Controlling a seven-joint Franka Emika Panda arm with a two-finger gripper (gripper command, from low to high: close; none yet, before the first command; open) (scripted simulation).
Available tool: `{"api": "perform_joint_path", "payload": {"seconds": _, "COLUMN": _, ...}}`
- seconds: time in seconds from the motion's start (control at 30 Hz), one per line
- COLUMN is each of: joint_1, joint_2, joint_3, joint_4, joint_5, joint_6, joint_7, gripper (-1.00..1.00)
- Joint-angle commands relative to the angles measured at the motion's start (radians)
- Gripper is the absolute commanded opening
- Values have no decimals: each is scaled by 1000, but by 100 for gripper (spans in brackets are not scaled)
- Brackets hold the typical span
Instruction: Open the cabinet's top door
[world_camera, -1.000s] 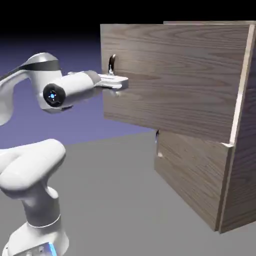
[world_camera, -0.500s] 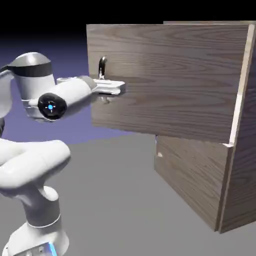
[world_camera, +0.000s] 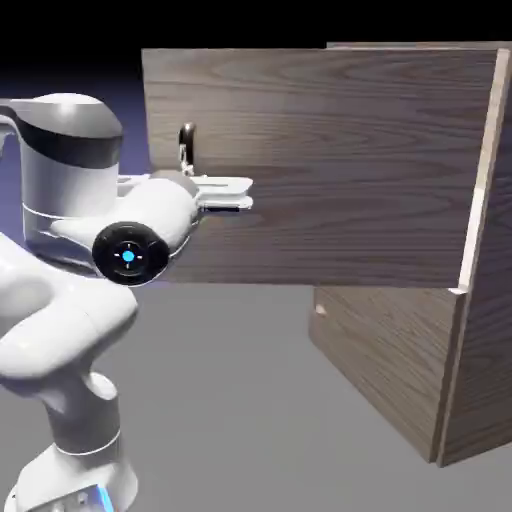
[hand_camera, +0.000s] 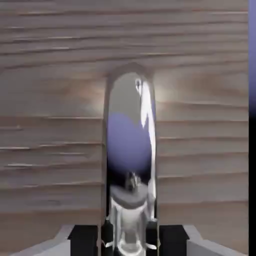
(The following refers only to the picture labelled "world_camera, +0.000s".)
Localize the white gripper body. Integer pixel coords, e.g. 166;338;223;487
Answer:
190;174;255;212

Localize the large wooden cabinet door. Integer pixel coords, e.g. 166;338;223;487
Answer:
140;47;512;296

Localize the dark curved metal handle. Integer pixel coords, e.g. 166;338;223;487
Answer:
178;121;198;177

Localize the small wooden cabinet door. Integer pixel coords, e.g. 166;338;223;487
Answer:
308;285;468;465

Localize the grey-brown wooden cabinet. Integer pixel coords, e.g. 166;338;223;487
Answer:
308;41;512;468

